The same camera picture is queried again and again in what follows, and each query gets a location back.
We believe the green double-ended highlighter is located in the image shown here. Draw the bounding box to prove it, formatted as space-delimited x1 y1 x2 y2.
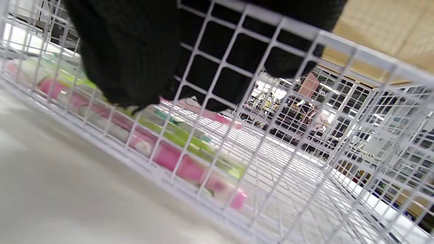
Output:
51 69 246 179
58 64 217 153

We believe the white wire basket wooden top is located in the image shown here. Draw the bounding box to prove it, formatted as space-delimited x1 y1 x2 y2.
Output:
0 0 434 244

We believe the pink double-ended highlighter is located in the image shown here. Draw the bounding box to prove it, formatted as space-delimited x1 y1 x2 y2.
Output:
37 77 248 210
162 98 243 131

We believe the person's right hand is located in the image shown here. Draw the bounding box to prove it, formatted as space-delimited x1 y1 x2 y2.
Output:
63 0 349 113

